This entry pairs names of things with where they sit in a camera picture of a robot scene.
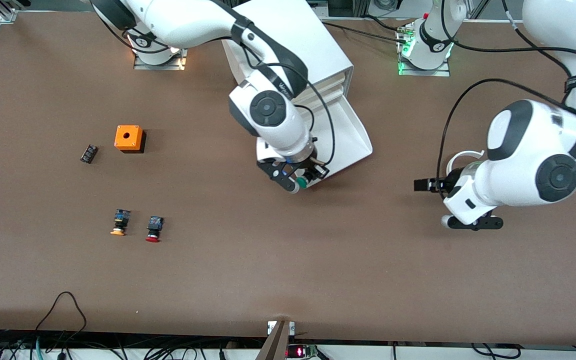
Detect white curved plastic piece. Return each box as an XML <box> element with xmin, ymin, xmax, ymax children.
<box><xmin>447</xmin><ymin>150</ymin><xmax>486</xmax><ymax>174</ymax></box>

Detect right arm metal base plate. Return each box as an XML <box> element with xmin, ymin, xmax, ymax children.
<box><xmin>133</xmin><ymin>47</ymin><xmax>189</xmax><ymax>71</ymax></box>

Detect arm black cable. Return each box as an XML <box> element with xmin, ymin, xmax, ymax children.
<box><xmin>435</xmin><ymin>0</ymin><xmax>576</xmax><ymax>182</ymax></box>
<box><xmin>238</xmin><ymin>45</ymin><xmax>337</xmax><ymax>168</ymax></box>

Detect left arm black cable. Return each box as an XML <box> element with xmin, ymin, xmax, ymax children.
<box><xmin>435</xmin><ymin>0</ymin><xmax>576</xmax><ymax>182</ymax></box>

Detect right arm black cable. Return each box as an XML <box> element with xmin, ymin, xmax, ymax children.
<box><xmin>238</xmin><ymin>45</ymin><xmax>337</xmax><ymax>168</ymax></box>

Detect black cable across table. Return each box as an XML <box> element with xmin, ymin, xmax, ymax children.
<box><xmin>318</xmin><ymin>15</ymin><xmax>414</xmax><ymax>46</ymax></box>

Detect circuit board with red light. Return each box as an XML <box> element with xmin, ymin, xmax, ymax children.
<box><xmin>286</xmin><ymin>344</ymin><xmax>319</xmax><ymax>359</ymax></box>

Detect yellow push button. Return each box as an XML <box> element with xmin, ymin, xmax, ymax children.
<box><xmin>110</xmin><ymin>209</ymin><xmax>132</xmax><ymax>237</ymax></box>

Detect red push button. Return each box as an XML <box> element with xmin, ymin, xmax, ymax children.
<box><xmin>145</xmin><ymin>216</ymin><xmax>165</xmax><ymax>244</ymax></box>

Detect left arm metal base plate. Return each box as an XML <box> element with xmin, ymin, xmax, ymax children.
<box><xmin>397</xmin><ymin>25</ymin><xmax>451</xmax><ymax>77</ymax></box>

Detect black looped cable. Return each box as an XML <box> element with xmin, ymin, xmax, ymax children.
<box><xmin>35</xmin><ymin>291</ymin><xmax>87</xmax><ymax>333</ymax></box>

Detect orange button box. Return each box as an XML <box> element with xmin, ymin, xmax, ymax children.
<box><xmin>114</xmin><ymin>125</ymin><xmax>147</xmax><ymax>154</ymax></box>

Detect aluminium frame profile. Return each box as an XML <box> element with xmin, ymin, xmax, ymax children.
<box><xmin>0</xmin><ymin>0</ymin><xmax>19</xmax><ymax>25</ymax></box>

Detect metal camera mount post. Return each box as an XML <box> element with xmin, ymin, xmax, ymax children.
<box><xmin>255</xmin><ymin>320</ymin><xmax>296</xmax><ymax>360</ymax></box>

